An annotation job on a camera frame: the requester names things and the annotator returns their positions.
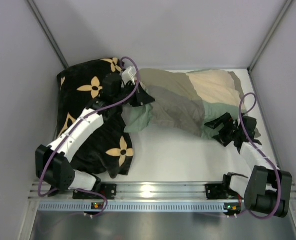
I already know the patchwork green beige pillowcase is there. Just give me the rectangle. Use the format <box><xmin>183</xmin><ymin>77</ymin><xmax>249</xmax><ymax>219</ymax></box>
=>
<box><xmin>124</xmin><ymin>68</ymin><xmax>246</xmax><ymax>140</ymax></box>

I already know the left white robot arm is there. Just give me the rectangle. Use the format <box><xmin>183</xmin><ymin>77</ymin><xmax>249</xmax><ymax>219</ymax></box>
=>
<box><xmin>36</xmin><ymin>73</ymin><xmax>141</xmax><ymax>197</ymax></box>

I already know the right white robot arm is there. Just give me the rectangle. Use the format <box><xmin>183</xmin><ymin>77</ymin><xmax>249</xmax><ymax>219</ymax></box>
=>
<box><xmin>205</xmin><ymin>113</ymin><xmax>292</xmax><ymax>218</ymax></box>

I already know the black floral pillow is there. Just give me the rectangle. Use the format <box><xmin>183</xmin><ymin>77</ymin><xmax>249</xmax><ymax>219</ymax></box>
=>
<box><xmin>56</xmin><ymin>57</ymin><xmax>134</xmax><ymax>179</ymax></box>

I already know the left corner aluminium profile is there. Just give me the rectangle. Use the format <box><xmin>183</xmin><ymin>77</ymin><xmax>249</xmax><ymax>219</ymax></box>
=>
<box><xmin>26</xmin><ymin>0</ymin><xmax>69</xmax><ymax>69</ymax></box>

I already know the corner aluminium profile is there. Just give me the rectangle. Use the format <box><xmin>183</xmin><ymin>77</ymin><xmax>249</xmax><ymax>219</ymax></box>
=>
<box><xmin>247</xmin><ymin>0</ymin><xmax>295</xmax><ymax>74</ymax></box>
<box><xmin>26</xmin><ymin>0</ymin><xmax>69</xmax><ymax>69</ymax></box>

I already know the right corner aluminium profile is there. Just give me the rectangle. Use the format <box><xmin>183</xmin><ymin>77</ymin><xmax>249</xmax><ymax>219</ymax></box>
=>
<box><xmin>247</xmin><ymin>0</ymin><xmax>295</xmax><ymax>74</ymax></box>

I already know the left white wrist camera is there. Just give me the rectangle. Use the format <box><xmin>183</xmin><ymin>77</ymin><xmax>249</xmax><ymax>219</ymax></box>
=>
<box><xmin>121</xmin><ymin>66</ymin><xmax>137</xmax><ymax>84</ymax></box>

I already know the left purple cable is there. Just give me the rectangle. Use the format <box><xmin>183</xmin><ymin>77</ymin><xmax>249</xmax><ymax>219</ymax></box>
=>
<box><xmin>37</xmin><ymin>56</ymin><xmax>141</xmax><ymax>198</ymax></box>

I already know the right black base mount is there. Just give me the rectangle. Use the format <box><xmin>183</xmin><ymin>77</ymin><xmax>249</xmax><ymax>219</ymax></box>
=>
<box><xmin>205</xmin><ymin>183</ymin><xmax>225</xmax><ymax>200</ymax></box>

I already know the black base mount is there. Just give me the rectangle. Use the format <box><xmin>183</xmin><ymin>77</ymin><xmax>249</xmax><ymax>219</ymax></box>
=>
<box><xmin>205</xmin><ymin>183</ymin><xmax>225</xmax><ymax>200</ymax></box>
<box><xmin>72</xmin><ymin>183</ymin><xmax>117</xmax><ymax>200</ymax></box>

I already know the aluminium mounting rail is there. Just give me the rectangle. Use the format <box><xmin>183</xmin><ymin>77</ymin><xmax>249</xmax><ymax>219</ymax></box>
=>
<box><xmin>28</xmin><ymin>182</ymin><xmax>296</xmax><ymax>201</ymax></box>

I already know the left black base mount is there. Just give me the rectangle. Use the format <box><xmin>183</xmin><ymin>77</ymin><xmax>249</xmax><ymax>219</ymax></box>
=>
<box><xmin>72</xmin><ymin>183</ymin><xmax>117</xmax><ymax>200</ymax></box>

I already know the grey slotted cable duct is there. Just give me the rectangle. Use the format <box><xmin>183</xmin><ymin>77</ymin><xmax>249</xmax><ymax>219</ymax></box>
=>
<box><xmin>38</xmin><ymin>202</ymin><xmax>241</xmax><ymax>215</ymax></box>

